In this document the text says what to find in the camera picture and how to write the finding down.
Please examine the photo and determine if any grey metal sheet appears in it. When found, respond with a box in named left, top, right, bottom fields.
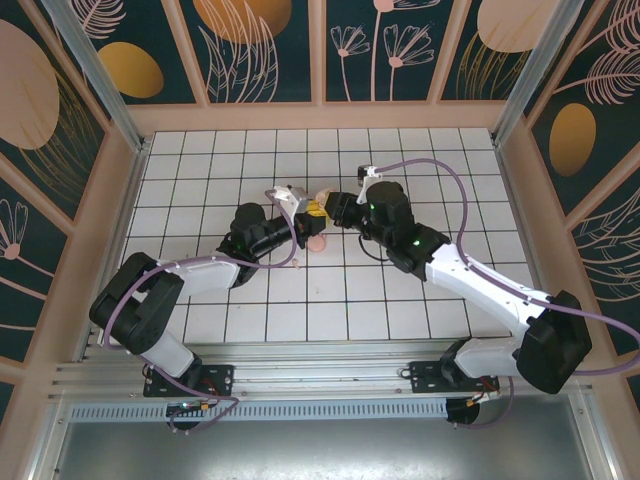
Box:
left=29, top=399, right=616, bottom=480

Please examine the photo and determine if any thin black cable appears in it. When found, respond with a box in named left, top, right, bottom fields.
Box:
left=356, top=231, right=392, bottom=262

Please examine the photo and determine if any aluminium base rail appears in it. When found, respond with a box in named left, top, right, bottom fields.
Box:
left=49, top=341, right=594, bottom=401

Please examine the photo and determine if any grey slotted cable duct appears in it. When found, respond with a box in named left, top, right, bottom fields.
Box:
left=67, top=398, right=449, bottom=421

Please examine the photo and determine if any aluminium corner post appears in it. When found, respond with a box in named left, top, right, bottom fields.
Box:
left=42, top=0, right=151, bottom=154
left=492, top=0, right=586, bottom=146

